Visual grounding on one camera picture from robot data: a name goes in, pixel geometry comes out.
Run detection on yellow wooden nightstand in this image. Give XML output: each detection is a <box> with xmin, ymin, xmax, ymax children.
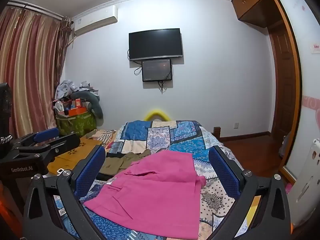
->
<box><xmin>47</xmin><ymin>137</ymin><xmax>103</xmax><ymax>176</ymax></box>

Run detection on striped cloth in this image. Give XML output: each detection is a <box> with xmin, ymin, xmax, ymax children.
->
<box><xmin>91</xmin><ymin>129</ymin><xmax>117</xmax><ymax>143</ymax></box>

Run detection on olive green pants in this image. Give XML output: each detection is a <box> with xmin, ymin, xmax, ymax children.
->
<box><xmin>99</xmin><ymin>149</ymin><xmax>152</xmax><ymax>176</ymax></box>

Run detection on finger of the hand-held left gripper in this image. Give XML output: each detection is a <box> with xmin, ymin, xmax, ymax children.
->
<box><xmin>12</xmin><ymin>127</ymin><xmax>60</xmax><ymax>151</ymax></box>
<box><xmin>19</xmin><ymin>133</ymin><xmax>81</xmax><ymax>159</ymax></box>

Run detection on orange box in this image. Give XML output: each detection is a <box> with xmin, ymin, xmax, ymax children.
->
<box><xmin>68</xmin><ymin>107</ymin><xmax>88</xmax><ymax>117</ymax></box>

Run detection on wooden overhead cabinet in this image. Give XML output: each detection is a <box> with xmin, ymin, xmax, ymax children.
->
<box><xmin>231</xmin><ymin>0</ymin><xmax>291</xmax><ymax>28</ymax></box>

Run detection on white plastic panel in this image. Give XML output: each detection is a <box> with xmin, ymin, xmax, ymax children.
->
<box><xmin>291</xmin><ymin>138</ymin><xmax>320</xmax><ymax>228</ymax></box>

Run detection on patchwork printed blanket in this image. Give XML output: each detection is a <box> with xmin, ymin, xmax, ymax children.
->
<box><xmin>54</xmin><ymin>120</ymin><xmax>253</xmax><ymax>240</ymax></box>

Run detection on pink pants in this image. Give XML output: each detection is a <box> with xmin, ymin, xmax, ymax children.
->
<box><xmin>84</xmin><ymin>150</ymin><xmax>207</xmax><ymax>239</ymax></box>

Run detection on white air conditioner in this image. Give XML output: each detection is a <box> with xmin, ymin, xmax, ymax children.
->
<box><xmin>72</xmin><ymin>5</ymin><xmax>118</xmax><ymax>37</ymax></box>

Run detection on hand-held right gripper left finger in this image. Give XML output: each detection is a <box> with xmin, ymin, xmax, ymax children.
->
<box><xmin>22</xmin><ymin>145</ymin><xmax>110</xmax><ymax>240</ymax></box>

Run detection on pile of clothes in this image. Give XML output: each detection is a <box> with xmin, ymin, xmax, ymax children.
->
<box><xmin>55</xmin><ymin>79</ymin><xmax>99</xmax><ymax>101</ymax></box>

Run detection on yellow curved cushion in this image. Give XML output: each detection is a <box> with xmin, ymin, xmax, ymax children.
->
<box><xmin>144</xmin><ymin>109</ymin><xmax>171</xmax><ymax>122</ymax></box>

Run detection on curtain rod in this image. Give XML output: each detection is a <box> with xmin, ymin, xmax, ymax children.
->
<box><xmin>7</xmin><ymin>1</ymin><xmax>71</xmax><ymax>21</ymax></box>

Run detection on black wall television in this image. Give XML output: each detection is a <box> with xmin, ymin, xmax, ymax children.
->
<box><xmin>128</xmin><ymin>28</ymin><xmax>184</xmax><ymax>62</ymax></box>

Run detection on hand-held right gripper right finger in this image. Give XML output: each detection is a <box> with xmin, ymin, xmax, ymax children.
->
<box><xmin>209</xmin><ymin>145</ymin><xmax>292</xmax><ymax>240</ymax></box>

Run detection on yellow bed sheet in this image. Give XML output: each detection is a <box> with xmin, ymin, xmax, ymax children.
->
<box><xmin>246</xmin><ymin>194</ymin><xmax>262</xmax><ymax>227</ymax></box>

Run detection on green storage box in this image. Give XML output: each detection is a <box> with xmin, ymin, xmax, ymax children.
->
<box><xmin>55</xmin><ymin>112</ymin><xmax>97</xmax><ymax>137</ymax></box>

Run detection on black monitor cable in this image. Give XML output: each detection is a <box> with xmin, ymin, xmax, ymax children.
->
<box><xmin>134</xmin><ymin>65</ymin><xmax>173</xmax><ymax>94</ymax></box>

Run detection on wooden door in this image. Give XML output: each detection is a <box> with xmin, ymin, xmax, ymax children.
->
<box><xmin>269</xmin><ymin>25</ymin><xmax>298</xmax><ymax>140</ymax></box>

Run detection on small black monitor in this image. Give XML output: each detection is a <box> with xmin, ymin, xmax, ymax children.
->
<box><xmin>141</xmin><ymin>59</ymin><xmax>173</xmax><ymax>82</ymax></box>

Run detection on striped pink curtain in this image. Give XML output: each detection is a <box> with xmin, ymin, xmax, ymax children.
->
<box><xmin>0</xmin><ymin>4</ymin><xmax>73</xmax><ymax>139</ymax></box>

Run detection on white wardrobe sliding door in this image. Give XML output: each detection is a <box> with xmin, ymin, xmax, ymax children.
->
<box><xmin>272</xmin><ymin>0</ymin><xmax>320</xmax><ymax>188</ymax></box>

